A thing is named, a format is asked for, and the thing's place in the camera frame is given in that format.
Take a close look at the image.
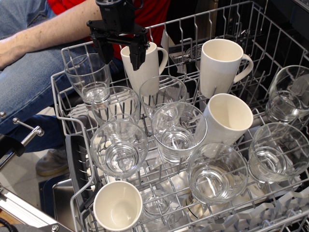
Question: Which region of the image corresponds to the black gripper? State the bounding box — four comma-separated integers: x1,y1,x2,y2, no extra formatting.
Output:
87,0,150,71

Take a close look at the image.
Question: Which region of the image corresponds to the person forearm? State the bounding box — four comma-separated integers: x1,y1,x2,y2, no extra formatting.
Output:
0,0,102,70

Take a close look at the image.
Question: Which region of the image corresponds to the small white cup front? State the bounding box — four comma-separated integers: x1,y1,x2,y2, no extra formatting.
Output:
93,181,143,232

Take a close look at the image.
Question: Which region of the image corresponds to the tall white mug left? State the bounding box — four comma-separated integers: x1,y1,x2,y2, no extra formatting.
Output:
120,42,169,94

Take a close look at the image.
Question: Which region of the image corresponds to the tall white mug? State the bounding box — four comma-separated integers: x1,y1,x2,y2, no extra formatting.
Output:
120,42,169,94
199,39,254,99

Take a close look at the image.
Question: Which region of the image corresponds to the clear glass back left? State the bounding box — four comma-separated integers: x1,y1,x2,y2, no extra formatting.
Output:
64,53,111,107

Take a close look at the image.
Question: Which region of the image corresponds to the red shirt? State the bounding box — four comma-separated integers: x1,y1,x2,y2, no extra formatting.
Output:
47,0,170,46

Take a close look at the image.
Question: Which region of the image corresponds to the clear glass back centre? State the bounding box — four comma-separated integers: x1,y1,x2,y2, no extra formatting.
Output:
139,75,187,123

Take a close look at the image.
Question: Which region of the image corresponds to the clear glass second row left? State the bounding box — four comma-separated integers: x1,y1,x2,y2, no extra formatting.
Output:
91,86,141,127

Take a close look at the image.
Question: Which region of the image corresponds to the tall white mug right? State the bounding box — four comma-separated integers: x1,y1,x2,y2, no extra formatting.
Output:
199,39,254,99

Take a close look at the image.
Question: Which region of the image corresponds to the blue jeans leg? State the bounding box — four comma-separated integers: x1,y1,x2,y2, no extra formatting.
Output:
0,0,83,152

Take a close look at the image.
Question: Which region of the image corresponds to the clear glass front left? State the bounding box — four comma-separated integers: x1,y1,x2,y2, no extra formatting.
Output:
90,120,149,179

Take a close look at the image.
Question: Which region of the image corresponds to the grey shoe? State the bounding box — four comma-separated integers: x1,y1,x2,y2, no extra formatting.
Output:
35,149,68,176

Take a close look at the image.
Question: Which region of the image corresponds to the clear glass front centre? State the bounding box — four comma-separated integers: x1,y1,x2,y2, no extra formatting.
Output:
187,143,248,204

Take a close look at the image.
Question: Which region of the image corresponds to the small clear glass bottom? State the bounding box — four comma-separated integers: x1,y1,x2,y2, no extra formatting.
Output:
142,189,171,226

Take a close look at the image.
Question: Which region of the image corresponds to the clear glass far right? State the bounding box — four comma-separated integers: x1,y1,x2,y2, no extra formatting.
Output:
265,65,309,123

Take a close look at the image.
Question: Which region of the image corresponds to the clear glass front right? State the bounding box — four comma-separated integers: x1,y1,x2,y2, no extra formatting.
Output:
248,123,309,183

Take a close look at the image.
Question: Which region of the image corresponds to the grey plastic cutlery tray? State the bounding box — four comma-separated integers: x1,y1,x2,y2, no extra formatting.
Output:
209,188,309,232

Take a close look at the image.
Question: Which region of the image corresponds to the grey wire dishwasher rack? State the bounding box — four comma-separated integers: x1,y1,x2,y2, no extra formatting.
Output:
51,1,309,232

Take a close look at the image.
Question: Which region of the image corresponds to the white handleless cup tilted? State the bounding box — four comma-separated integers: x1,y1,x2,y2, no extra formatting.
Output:
194,93,254,158

